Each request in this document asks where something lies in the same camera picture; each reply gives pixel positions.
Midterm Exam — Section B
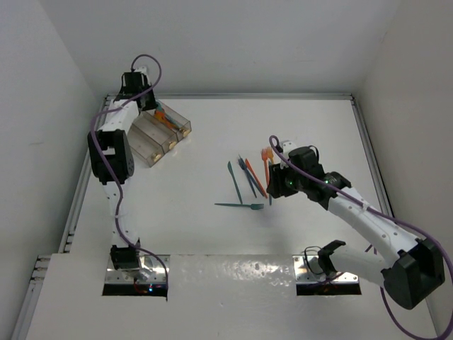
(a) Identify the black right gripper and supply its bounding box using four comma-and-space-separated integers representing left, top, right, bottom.
267, 160, 306, 198

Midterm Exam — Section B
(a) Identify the teal plastic fork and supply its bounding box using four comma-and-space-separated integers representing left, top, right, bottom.
215, 203, 264, 210

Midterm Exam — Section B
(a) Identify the yellow plastic spoon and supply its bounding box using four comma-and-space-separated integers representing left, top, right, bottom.
154, 110, 183, 131

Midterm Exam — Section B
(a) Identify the dark blue plastic spoon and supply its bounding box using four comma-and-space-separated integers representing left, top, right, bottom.
166, 120, 181, 130

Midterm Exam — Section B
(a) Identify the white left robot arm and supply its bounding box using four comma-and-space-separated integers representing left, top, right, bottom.
87, 67, 156, 272

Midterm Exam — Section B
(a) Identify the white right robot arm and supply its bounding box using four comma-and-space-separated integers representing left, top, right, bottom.
267, 136, 445, 310

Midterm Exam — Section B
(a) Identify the yellow plastic fork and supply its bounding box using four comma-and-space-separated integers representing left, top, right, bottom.
265, 147, 274, 164

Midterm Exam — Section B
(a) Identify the orange plastic fork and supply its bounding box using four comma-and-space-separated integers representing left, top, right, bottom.
260, 148, 269, 183

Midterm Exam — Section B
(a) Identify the orange plastic knife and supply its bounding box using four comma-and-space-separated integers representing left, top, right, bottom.
245, 158, 268, 198

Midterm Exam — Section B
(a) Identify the dark blue plastic fork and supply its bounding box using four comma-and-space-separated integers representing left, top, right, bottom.
237, 157, 258, 198

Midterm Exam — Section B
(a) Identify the clear middle container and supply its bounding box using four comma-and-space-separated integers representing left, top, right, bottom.
135, 112, 178, 154

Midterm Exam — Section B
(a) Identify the clear spoon container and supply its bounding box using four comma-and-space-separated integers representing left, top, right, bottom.
153, 101, 192, 141

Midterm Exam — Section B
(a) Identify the clear outer container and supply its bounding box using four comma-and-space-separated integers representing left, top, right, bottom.
128, 123, 165, 167

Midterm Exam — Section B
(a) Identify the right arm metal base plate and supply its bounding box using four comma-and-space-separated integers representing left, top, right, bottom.
292, 253, 360, 285

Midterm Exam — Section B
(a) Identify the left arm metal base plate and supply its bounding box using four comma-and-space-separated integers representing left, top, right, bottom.
104, 255, 170, 285

